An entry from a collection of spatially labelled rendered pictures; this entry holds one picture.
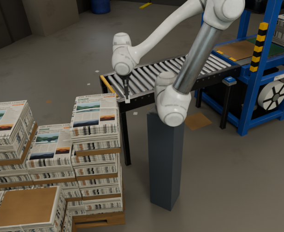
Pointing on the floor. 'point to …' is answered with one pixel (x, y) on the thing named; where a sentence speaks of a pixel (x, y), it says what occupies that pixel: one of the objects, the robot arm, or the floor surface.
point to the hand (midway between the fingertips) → (127, 98)
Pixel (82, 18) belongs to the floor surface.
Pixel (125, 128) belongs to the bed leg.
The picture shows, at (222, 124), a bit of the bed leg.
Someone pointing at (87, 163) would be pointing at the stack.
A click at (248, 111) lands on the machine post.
